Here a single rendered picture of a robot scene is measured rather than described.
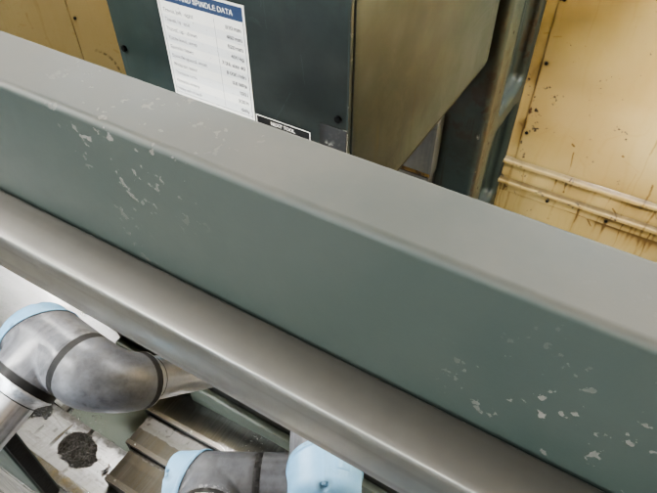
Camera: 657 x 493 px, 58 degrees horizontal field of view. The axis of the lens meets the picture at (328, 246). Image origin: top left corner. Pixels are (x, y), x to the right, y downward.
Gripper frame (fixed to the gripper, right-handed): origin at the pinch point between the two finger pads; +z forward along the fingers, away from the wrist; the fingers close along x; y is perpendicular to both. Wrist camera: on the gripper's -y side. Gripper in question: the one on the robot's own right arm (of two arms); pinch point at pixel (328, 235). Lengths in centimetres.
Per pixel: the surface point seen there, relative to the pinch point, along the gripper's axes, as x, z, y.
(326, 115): -0.6, 13.6, -10.2
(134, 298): -9, -39, -33
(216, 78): -17.4, 23.3, -10.3
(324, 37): -0.8, 13.8, -21.7
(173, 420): -44, 24, 97
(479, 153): 39, 70, 37
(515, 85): 53, 95, 32
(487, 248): 6, -44, -42
